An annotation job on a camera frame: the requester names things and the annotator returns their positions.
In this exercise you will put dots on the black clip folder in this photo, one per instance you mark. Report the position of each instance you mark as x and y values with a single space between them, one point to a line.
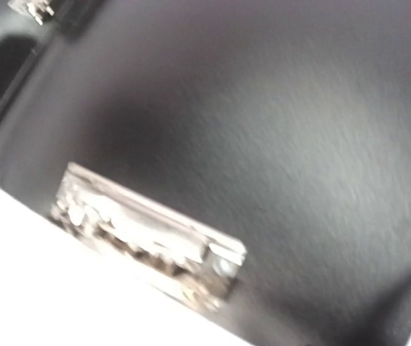
286 124

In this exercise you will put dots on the white paper sheet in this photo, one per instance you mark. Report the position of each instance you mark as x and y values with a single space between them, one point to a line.
54 290

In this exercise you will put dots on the silver metal folder clip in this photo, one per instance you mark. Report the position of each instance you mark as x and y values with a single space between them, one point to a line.
185 259

